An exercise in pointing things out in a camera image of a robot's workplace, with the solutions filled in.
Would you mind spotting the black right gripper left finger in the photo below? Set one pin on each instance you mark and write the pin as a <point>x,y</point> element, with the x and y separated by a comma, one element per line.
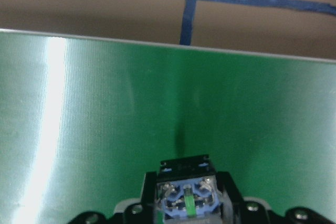
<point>148,199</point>

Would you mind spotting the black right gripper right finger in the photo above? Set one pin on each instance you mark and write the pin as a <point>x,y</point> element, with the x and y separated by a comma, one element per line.
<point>231,198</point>

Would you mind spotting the red push button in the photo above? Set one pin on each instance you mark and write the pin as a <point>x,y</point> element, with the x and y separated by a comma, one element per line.
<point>186,191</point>

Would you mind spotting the green conveyor belt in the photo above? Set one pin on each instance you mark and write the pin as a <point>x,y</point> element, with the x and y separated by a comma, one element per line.
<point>83,119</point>

